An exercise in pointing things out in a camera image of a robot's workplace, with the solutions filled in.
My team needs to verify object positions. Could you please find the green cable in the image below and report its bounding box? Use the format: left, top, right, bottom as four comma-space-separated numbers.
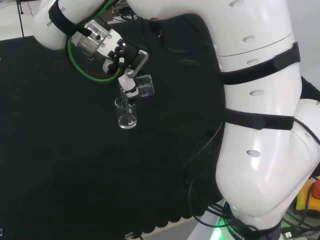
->
65, 31, 126, 85

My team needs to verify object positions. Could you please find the clear glass beaker with spout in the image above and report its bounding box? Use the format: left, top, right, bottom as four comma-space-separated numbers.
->
119, 74, 156, 101

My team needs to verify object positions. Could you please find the black bench cloth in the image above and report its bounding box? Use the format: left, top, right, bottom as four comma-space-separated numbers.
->
0, 14, 320, 235

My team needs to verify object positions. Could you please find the yellow stop button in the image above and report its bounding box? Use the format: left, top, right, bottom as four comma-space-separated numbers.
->
295, 179, 320, 218

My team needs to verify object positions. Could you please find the long black cable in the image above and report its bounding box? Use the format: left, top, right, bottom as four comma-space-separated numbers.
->
183, 121, 225, 209

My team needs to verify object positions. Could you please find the clear graduated glass beaker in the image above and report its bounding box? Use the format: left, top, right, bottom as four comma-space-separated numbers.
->
114, 95, 139, 130

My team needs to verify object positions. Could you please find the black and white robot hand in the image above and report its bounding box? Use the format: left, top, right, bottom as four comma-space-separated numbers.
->
107, 39, 150, 104

